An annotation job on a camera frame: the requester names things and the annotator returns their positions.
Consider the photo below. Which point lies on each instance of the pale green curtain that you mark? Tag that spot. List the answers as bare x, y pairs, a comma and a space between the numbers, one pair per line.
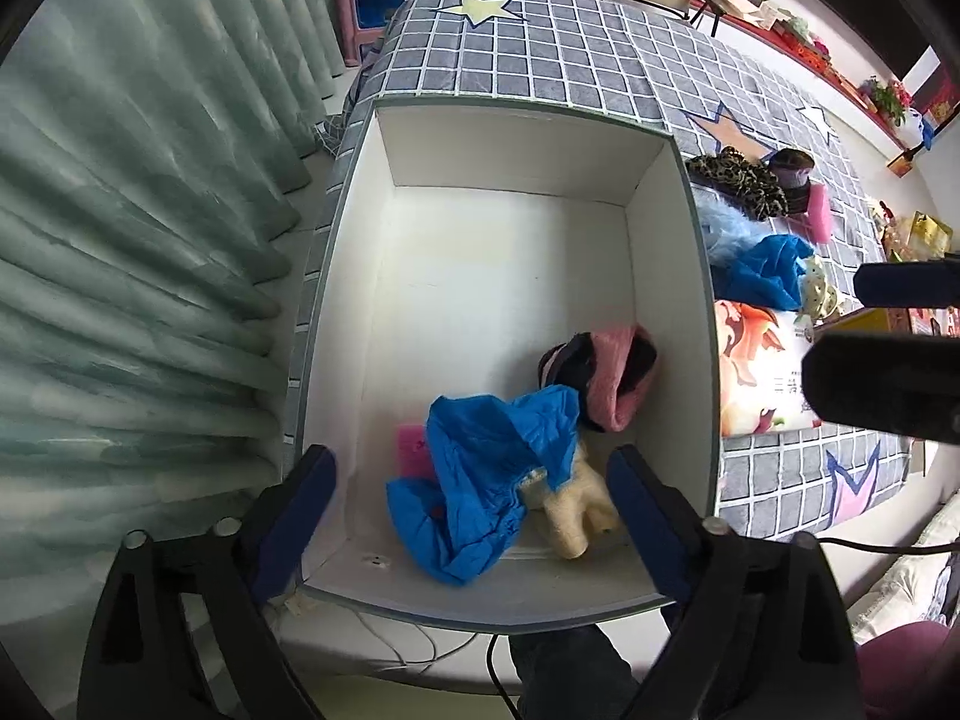
150, 202

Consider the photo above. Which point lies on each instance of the light blue fluffy scrunchie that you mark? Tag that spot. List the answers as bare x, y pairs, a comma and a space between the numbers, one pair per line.
724, 229

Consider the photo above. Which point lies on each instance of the cream polka dot scrunchie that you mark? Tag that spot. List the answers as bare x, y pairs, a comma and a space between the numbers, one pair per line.
817, 289

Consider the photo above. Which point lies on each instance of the white storage box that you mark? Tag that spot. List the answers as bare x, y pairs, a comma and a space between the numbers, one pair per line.
487, 277

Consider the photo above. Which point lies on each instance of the blue cloth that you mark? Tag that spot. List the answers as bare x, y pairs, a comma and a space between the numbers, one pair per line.
480, 465
765, 270

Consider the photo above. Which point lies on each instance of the potted plant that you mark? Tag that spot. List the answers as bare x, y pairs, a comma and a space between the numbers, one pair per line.
889, 97

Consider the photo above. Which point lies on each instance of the leopard print scrunchie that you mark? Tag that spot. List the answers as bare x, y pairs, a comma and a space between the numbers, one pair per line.
739, 176

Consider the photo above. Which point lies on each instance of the person's dark trouser leg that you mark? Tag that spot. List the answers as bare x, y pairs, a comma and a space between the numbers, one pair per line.
570, 675

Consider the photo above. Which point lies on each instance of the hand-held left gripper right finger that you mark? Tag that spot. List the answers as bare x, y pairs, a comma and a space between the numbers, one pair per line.
645, 517

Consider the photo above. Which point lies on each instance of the pink sponge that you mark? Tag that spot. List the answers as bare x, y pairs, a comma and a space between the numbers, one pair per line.
819, 214
412, 454

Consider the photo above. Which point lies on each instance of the white quilt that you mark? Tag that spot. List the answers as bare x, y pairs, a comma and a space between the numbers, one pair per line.
907, 577

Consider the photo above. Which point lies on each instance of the grey checked star blanket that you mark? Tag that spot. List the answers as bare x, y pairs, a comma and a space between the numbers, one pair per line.
570, 52

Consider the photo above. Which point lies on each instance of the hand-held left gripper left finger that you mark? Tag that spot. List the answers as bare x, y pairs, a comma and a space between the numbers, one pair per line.
296, 525

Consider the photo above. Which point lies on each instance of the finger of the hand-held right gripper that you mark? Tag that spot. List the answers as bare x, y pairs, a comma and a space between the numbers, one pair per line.
907, 285
877, 390

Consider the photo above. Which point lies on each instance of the floral tissue packet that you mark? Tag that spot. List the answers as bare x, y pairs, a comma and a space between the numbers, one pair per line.
750, 360

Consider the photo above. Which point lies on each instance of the red wall shelf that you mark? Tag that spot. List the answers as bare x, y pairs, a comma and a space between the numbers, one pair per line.
810, 64

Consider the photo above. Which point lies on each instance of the pink plastic stool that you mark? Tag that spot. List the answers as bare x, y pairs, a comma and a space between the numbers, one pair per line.
352, 7

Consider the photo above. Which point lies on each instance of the cream plush toy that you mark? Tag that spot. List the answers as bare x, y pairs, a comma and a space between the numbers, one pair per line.
574, 510

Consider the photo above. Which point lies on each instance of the red packet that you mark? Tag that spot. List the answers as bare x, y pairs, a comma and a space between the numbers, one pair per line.
885, 319

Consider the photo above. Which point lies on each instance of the pink plush cushion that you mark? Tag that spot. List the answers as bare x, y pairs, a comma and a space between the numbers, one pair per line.
915, 675

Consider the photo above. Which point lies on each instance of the pile of snack packets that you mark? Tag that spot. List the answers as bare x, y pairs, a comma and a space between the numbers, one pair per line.
919, 236

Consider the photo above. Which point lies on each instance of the pink and black knit hat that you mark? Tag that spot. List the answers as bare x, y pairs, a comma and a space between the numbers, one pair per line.
622, 382

